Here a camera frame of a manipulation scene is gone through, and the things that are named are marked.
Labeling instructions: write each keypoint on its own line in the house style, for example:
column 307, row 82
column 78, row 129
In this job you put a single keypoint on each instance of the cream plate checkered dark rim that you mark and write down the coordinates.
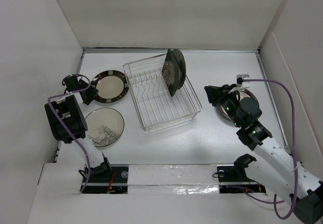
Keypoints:
column 111, row 86

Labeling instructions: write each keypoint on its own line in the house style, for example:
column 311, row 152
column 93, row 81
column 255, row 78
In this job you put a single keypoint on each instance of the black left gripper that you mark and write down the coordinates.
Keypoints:
column 92, row 92

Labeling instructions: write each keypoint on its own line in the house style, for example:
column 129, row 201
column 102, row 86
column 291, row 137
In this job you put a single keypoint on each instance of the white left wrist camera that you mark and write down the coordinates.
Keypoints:
column 71, row 77

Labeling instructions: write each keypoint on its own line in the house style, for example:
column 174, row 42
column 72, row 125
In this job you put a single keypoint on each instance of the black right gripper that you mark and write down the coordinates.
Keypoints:
column 215, row 94

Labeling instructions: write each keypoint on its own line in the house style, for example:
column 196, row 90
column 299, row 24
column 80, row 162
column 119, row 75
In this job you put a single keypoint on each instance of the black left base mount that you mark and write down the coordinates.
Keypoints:
column 116, row 183

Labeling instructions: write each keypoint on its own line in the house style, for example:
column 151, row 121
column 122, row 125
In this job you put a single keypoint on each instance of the metal wire dish rack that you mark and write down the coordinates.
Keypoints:
column 155, row 107

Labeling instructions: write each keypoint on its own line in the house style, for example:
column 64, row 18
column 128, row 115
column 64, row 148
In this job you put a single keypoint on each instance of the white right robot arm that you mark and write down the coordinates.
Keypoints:
column 274, row 168

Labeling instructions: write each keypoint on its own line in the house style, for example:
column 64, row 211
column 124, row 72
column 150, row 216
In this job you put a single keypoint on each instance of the cream plate tree pattern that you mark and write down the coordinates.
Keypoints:
column 105, row 126

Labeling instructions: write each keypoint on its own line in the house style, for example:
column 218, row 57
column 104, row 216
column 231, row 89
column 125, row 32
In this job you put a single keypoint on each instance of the grey reindeer round plate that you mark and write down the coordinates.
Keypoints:
column 182, row 65

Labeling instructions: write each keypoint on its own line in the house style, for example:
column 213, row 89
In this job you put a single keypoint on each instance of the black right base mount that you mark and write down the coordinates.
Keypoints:
column 232, row 182

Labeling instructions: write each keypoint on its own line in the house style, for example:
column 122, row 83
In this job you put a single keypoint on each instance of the black floral square plate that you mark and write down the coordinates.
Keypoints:
column 171, row 72

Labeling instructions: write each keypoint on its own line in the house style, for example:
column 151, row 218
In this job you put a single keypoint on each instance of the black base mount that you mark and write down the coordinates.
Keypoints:
column 116, row 183
column 232, row 182

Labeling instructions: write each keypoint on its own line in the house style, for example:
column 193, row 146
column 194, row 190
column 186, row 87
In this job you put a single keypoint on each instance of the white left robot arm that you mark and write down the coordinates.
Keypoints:
column 68, row 124

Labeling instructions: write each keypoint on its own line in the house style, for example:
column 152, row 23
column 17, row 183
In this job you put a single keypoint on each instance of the cream plate brown rim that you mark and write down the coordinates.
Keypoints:
column 242, row 95

